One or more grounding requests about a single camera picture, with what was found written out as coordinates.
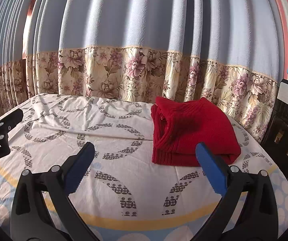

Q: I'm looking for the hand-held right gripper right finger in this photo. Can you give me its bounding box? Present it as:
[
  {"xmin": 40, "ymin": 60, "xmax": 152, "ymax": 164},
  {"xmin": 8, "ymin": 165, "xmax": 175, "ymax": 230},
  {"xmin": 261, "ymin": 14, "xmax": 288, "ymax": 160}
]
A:
[{"xmin": 195, "ymin": 142, "xmax": 279, "ymax": 241}]

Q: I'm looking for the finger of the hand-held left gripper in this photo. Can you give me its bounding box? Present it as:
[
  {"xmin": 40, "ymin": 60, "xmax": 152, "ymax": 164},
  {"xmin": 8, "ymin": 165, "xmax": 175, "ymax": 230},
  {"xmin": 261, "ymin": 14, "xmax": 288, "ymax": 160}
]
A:
[{"xmin": 0, "ymin": 108, "xmax": 24, "ymax": 143}]

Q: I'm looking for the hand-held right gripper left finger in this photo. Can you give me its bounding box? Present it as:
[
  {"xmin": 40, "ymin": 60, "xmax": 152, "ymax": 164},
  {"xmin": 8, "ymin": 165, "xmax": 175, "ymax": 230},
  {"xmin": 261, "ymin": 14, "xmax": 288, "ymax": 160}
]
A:
[{"xmin": 10, "ymin": 142, "xmax": 100, "ymax": 241}]

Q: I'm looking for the red knitted sweater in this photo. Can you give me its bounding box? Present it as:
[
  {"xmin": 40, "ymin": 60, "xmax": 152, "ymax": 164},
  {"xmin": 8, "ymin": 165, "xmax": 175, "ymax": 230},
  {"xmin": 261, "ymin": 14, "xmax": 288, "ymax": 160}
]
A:
[{"xmin": 151, "ymin": 96, "xmax": 242, "ymax": 167}]

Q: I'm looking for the patterned bedsheet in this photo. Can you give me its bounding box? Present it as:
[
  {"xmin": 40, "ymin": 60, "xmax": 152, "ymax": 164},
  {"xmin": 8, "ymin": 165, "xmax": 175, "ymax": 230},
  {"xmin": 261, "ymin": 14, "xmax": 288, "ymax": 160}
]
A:
[{"xmin": 0, "ymin": 93, "xmax": 288, "ymax": 241}]

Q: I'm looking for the narrow blue floral curtain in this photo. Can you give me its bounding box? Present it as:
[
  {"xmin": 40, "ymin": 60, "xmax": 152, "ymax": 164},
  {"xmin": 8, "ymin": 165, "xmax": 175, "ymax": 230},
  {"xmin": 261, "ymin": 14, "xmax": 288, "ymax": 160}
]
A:
[{"xmin": 0, "ymin": 0, "xmax": 41, "ymax": 121}]

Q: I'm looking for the black water dispenser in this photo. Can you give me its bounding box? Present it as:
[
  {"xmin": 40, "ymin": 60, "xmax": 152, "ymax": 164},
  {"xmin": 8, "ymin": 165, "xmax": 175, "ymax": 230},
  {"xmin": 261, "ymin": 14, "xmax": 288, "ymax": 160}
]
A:
[{"xmin": 260, "ymin": 79, "xmax": 288, "ymax": 179}]

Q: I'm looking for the wide blue floral curtain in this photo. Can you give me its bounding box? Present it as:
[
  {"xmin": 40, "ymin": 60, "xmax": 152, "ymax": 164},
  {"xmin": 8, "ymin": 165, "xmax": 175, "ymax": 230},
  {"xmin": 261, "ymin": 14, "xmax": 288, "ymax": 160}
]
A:
[{"xmin": 24, "ymin": 0, "xmax": 285, "ymax": 143}]

